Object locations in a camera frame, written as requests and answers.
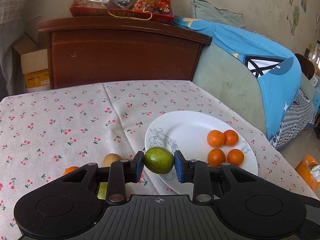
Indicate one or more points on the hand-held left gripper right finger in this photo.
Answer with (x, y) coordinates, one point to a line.
(178, 166)

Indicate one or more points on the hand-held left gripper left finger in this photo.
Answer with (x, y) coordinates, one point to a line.
(138, 167)

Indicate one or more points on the round green fruit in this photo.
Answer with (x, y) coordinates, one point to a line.
(158, 160)

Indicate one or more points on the white plate with grey drawing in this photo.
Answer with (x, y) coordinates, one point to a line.
(190, 130)

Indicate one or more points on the orange mandarin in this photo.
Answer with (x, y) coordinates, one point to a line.
(70, 170)
(216, 157)
(215, 138)
(235, 157)
(230, 137)

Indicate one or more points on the brown kiwi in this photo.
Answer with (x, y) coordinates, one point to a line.
(111, 159)

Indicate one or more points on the oval green fruit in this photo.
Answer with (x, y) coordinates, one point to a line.
(102, 191)

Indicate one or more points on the cherry print tablecloth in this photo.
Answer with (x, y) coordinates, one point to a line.
(75, 110)

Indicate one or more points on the green sofa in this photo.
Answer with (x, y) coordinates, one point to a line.
(230, 80)

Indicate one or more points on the brown wooden headboard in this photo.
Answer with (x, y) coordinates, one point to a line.
(125, 55)

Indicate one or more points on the orange plastic bag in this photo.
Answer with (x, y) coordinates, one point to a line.
(306, 167)

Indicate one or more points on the grey patterned bedding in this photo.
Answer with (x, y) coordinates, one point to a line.
(297, 115)

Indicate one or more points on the blue blanket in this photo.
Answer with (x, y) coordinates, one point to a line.
(250, 42)

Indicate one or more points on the open cardboard box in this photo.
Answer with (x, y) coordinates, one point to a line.
(33, 57)

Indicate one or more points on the red snack gift bag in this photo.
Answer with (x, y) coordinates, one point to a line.
(100, 10)

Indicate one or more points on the brown chair back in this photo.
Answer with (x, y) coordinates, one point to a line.
(307, 67)

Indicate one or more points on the pale checked cloth cover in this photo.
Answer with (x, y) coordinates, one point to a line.
(10, 55)

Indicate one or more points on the plant wall sticker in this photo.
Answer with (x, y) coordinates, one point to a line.
(295, 17)

